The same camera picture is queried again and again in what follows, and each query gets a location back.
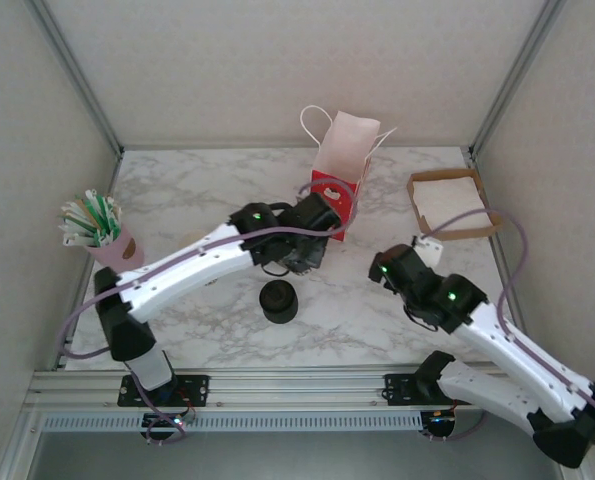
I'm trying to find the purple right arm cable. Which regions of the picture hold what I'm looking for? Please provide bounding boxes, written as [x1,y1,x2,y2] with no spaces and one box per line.
[419,209,595,444]

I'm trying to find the aluminium mounting rail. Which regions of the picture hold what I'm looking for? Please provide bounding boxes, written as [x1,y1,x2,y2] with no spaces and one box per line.
[26,367,508,414]

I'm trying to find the tan wooden stirrer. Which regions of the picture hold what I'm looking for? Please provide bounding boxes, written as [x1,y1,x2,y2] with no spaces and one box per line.
[71,198,101,234]

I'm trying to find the white paper napkin stack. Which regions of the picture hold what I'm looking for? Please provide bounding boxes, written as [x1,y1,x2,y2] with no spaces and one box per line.
[412,175,494,234]

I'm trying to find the green white wrapped straw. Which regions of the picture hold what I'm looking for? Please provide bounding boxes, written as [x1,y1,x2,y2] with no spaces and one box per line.
[101,195,123,247]
[84,187,106,239]
[58,212,98,236]
[60,233,98,249]

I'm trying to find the red printed paper gift bag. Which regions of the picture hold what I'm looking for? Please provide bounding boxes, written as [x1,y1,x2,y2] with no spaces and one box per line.
[299,104,398,243]

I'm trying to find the brown cardboard tray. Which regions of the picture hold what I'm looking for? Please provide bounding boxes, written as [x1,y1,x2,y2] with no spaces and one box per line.
[405,168,504,242]

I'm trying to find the slotted grey cable duct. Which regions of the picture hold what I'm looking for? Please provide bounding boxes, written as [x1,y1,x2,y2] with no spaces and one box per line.
[39,412,426,434]

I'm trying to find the aluminium frame post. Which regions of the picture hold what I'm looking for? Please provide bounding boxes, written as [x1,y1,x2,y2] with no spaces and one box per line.
[469,0,568,157]
[26,0,124,157]

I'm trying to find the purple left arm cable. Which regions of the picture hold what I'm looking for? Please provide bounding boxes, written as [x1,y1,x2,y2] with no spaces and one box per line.
[59,180,361,447]

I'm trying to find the black base electronics board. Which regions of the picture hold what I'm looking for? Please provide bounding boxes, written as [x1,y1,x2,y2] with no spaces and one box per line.
[419,409,459,444]
[140,412,191,446]

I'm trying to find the pink paper cup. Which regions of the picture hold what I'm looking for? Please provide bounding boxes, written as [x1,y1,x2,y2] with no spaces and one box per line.
[86,222,146,278]

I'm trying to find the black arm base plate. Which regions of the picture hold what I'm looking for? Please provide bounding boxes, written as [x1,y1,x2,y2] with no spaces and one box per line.
[117,373,211,407]
[382,372,428,407]

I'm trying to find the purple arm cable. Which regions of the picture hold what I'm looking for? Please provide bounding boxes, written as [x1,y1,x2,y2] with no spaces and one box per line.
[59,180,361,447]
[419,209,595,444]

